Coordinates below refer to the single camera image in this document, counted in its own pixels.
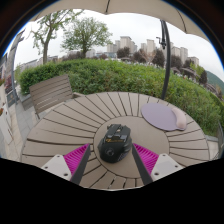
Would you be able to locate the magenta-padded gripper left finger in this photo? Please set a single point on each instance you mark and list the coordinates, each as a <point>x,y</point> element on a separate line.
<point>76,159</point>

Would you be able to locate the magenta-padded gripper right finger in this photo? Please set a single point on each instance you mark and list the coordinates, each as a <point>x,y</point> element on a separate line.
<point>146,159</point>

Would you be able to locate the black computer mouse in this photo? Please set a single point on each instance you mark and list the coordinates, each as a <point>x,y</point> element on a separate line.
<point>115,143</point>

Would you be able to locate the lilac mouse pad with wrist rest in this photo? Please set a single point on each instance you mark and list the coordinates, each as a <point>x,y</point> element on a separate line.
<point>160,116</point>

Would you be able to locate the grey slatted outdoor chair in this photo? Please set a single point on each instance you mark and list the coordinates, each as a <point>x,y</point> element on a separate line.
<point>50,92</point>

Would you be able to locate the white flower planter box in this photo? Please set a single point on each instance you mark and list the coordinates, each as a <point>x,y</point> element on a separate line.
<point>4,128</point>

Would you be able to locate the green hedge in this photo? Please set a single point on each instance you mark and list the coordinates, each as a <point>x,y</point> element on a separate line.
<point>116,80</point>

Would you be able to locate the distant high-rise buildings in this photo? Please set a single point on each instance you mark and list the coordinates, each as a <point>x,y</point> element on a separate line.
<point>126,42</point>

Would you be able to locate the round-crowned green tree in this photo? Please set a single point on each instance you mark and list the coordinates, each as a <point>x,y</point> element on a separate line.
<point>86,33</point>

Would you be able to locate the thin-crowned leaning tree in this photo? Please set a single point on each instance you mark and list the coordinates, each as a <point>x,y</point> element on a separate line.
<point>46,33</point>

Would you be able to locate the beige patio umbrella with pole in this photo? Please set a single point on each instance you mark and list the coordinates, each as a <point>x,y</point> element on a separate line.
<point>140,6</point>

